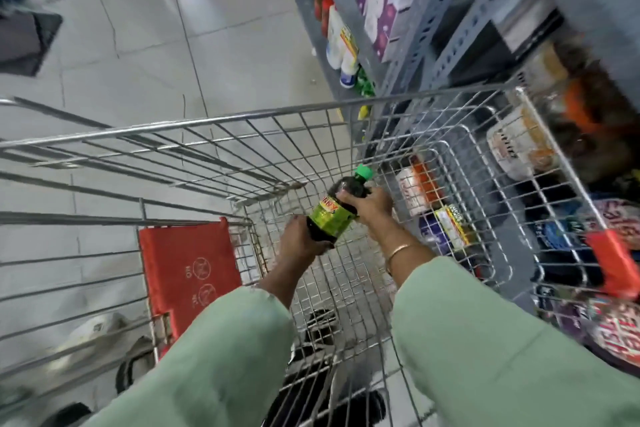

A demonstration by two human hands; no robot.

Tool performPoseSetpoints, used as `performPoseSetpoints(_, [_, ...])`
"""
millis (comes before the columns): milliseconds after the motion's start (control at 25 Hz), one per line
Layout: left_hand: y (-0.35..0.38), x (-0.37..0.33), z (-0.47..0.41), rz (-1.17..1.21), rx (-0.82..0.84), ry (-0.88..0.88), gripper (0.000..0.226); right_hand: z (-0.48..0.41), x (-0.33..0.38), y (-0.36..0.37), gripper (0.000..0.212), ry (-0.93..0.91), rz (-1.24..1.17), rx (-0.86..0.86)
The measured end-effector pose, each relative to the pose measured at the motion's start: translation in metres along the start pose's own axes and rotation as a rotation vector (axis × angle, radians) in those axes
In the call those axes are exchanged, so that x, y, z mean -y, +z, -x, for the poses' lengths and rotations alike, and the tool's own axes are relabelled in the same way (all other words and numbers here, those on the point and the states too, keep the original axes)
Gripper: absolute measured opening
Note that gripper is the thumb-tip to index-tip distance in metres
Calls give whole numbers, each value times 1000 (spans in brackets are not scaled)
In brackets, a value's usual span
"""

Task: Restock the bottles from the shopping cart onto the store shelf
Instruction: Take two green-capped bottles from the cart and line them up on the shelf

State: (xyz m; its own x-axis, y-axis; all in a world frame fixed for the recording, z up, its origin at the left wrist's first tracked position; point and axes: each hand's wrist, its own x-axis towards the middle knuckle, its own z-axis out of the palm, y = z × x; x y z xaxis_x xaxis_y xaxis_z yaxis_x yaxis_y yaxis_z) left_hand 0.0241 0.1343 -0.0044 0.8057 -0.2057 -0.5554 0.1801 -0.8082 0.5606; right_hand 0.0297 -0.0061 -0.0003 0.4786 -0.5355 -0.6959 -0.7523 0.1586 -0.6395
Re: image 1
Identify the person's left hand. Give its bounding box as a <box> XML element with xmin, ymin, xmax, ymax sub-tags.
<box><xmin>277</xmin><ymin>215</ymin><xmax>335</xmax><ymax>268</ymax></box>

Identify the person's right hand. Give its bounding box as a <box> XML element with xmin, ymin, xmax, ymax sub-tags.
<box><xmin>336</xmin><ymin>185</ymin><xmax>394</xmax><ymax>230</ymax></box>

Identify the dark soda bottle green cap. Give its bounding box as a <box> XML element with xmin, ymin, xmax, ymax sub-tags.
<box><xmin>305</xmin><ymin>165</ymin><xmax>375</xmax><ymax>248</ymax></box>

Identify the person's right forearm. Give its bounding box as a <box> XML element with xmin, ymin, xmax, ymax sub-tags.
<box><xmin>366</xmin><ymin>220</ymin><xmax>640</xmax><ymax>427</ymax></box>

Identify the person's left forearm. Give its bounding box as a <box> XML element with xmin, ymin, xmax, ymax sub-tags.
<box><xmin>81</xmin><ymin>256</ymin><xmax>321</xmax><ymax>427</ymax></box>

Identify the white orange packet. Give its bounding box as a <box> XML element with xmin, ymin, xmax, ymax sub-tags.
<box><xmin>396</xmin><ymin>156</ymin><xmax>443</xmax><ymax>217</ymax></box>

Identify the gold bangle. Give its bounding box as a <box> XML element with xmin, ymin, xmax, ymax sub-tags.
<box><xmin>384</xmin><ymin>243</ymin><xmax>414</xmax><ymax>275</ymax></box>

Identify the yellow green small box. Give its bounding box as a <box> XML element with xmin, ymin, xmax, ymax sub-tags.
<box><xmin>433</xmin><ymin>204</ymin><xmax>472</xmax><ymax>250</ymax></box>

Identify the green packet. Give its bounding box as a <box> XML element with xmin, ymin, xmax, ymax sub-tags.
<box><xmin>354</xmin><ymin>69</ymin><xmax>377</xmax><ymax>119</ymax></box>

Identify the white bottle yellow label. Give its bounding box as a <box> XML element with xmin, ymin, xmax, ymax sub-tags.
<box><xmin>326</xmin><ymin>5</ymin><xmax>360</xmax><ymax>73</ymax></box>

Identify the red bottle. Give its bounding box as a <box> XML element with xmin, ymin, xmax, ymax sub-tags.
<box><xmin>314</xmin><ymin>0</ymin><xmax>335</xmax><ymax>37</ymax></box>

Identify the red child seat flap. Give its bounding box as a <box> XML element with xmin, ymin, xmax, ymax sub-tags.
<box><xmin>138</xmin><ymin>217</ymin><xmax>243</xmax><ymax>357</ymax></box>

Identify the grey metal shelving rack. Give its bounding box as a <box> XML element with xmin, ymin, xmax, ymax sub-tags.
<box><xmin>280</xmin><ymin>0</ymin><xmax>640</xmax><ymax>152</ymax></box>

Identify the pink white printed packet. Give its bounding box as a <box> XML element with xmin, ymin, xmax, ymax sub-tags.
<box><xmin>592</xmin><ymin>197</ymin><xmax>640</xmax><ymax>250</ymax></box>

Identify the black cart wheel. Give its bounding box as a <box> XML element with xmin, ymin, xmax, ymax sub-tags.
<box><xmin>115</xmin><ymin>337</ymin><xmax>157</xmax><ymax>395</ymax></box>

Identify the red white printed packet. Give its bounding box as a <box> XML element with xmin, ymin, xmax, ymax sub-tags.
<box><xmin>582</xmin><ymin>294</ymin><xmax>640</xmax><ymax>375</ymax></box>

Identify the dark grey bin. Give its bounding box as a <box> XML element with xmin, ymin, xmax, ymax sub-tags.
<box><xmin>0</xmin><ymin>11</ymin><xmax>64</xmax><ymax>77</ymax></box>

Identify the silver wire shopping cart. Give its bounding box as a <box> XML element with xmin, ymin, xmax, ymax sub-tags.
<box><xmin>0</xmin><ymin>83</ymin><xmax>640</xmax><ymax>427</ymax></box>

